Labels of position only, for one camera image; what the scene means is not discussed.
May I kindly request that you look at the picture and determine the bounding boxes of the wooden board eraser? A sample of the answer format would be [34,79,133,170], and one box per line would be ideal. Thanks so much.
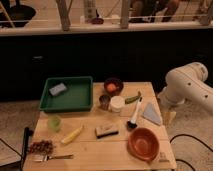
[95,124,119,138]

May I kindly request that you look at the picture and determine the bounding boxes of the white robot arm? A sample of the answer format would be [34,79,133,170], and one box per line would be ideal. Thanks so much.
[158,62,213,115]

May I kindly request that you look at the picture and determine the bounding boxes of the metal cup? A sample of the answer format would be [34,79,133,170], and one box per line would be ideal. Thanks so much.
[99,95,111,110]

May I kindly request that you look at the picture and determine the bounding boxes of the green plastic cup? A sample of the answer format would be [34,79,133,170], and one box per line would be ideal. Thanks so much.
[47,115,61,132]

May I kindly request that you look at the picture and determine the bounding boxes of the orange fruit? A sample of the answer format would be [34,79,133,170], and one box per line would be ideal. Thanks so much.
[107,83,117,92]

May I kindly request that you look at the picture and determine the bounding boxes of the dark bowl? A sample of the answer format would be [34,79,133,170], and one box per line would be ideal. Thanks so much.
[104,77,124,96]

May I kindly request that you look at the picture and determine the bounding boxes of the white round container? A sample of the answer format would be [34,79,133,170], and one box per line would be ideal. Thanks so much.
[110,96,125,112]

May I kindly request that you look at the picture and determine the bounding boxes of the green plastic tray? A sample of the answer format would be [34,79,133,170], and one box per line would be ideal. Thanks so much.
[40,76,93,113]

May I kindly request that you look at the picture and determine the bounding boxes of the grey triangular cloth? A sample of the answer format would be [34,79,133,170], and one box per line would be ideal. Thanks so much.
[142,103,162,125]

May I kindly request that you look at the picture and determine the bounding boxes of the grey sponge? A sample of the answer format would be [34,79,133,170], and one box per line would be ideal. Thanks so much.
[49,83,67,96]

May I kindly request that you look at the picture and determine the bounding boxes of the yellow banana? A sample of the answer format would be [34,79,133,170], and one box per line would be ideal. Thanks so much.
[61,126,84,145]

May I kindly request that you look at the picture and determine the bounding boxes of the orange plastic bowl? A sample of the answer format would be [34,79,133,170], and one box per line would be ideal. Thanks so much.
[127,128,160,162]

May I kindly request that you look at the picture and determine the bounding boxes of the bunch of brown grapes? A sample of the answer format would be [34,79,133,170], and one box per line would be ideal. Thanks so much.
[28,140,54,154]

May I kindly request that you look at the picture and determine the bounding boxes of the silver fork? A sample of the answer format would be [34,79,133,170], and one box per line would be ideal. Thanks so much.
[33,155,74,162]

